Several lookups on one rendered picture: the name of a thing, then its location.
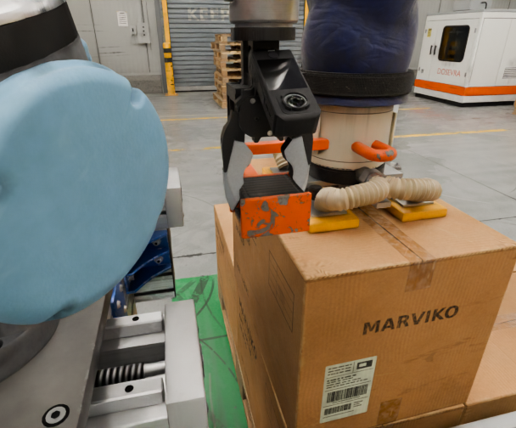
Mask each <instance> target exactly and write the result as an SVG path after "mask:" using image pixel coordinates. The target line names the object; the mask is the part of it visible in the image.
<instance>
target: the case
mask: <svg viewBox="0 0 516 428"><path fill-rule="evenodd" d="M435 202H437V203H439V204H441V205H442V206H444V207H445V208H447V213H446V216H445V217H436V218H429V219H422V220H415V221H407V222H402V221H401V220H399V219H398V218H397V217H395V216H394V215H392V214H391V213H390V212H388V211H387V210H385V209H384V208H378V209H377V208H375V207H374V206H372V205H367V206H363V207H359V206H358V208H355V207H354V208H353V210H352V209H350V208H349V210H350V211H351V212H352V213H353V214H354V215H355V216H357V217H358V218H359V226H358V227H357V228H347V229H340V230H333V231H326V232H319V233H312V234H311V233H309V232H308V231H304V232H297V233H290V234H276V235H269V236H262V237H255V238H248V239H242V237H241V227H240V222H239V220H238V218H237V215H236V213H235V212H233V254H234V276H235V279H236V280H237V283H238V287H239V290H240V293H241V296H242V298H243V301H244V305H245V307H246V310H247V313H248V315H249V318H250V322H251V324H252V327H253V330H254V332H255V337H256V339H257V342H258V344H259V347H260V349H261V354H262V357H263V359H264V362H265V365H266V368H267V371H268V374H269V376H270V379H271V382H272V385H273V388H274V391H275V393H276V396H277V399H278V403H279V406H280V408H281V410H282V413H283V417H284V420H285V423H286V426H287V427H288V428H372V427H375V426H379V425H384V424H388V423H391V422H395V421H397V420H403V419H407V418H411V417H413V416H417V415H420V414H426V413H429V412H433V411H436V410H440V409H443V408H449V407H452V406H456V405H458V404H462V403H466V402H467V400H468V396H469V393H470V391H471V388H472V386H473V383H474V379H475V376H476V374H477V372H478V369H479V366H480V362H481V360H482V357H483V355H484V352H485V348H486V346H487V343H488V340H489V338H490V335H491V332H492V329H493V326H494V323H495V321H496V317H497V314H498V312H499V309H500V306H501V304H502V300H503V297H504V295H505V293H506V290H507V287H508V283H509V280H510V279H511V276H512V273H513V269H514V267H515V264H516V241H514V240H512V239H510V238H509V237H507V236H505V235H504V234H501V233H499V232H497V231H496V230H495V229H493V228H491V227H489V226H487V225H485V224H483V223H482V222H480V221H478V220H477V219H475V218H473V217H471V216H470V215H468V214H466V213H464V212H463V211H460V210H458V209H457V208H456V207H454V206H452V205H450V204H448V203H446V202H445V201H444V200H441V199H438V200H435Z"/></svg>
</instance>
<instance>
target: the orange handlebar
mask: <svg viewBox="0 0 516 428"><path fill-rule="evenodd" d="M284 141H285V140H284ZM284 141H280V140H273V141H260V142H258V143H255V142H247V143H245V144H246V145H247V146H248V147H249V149H250V150H251V151H252V153H253V155H263V154H275V153H281V149H280V148H281V146H282V145H283V143H284ZM328 147H329V141H328V139H326V138H313V145H312V150H322V149H328ZM351 149H352V151H354V152H355V153H357V154H359V155H360V156H362V157H364V158H366V159H368V160H370V161H376V162H386V161H392V160H394V159H395V158H396V156H397V151H396V149H395V148H393V147H391V146H389V145H388V144H384V143H382V142H380V141H378V140H375V141H374V142H373V143H372V146H371V147H369V146H367V145H365V144H363V143H361V142H354V143H353V144H352V145H351ZM248 175H258V172H257V171H256V170H255V168H254V167H253V166H252V165H251V164H249V166H247V167H246V169H245V170H244V176H248Z"/></svg>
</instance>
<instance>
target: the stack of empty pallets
mask: <svg viewBox="0 0 516 428"><path fill-rule="evenodd" d="M230 36H231V34H215V37H216V40H215V41H214V42H210V44H211V49H213V52H214V56H213V58H214V65H215V66H216V71H215V72H214V74H215V77H214V80H215V86H216V89H217V91H216V93H213V99H214V100H215V101H216V102H217V103H218V104H219V105H220V106H221V107H222V108H223V109H226V108H227V86H226V82H238V81H239V79H242V77H241V43H238V41H236V42H228V41H227V37H230ZM225 45H231V49H225ZM228 54H233V57H228V56H227V55H228ZM230 62H233V64H230V65H229V64H226V63H230ZM228 70H235V71H229V72H227V71H228Z"/></svg>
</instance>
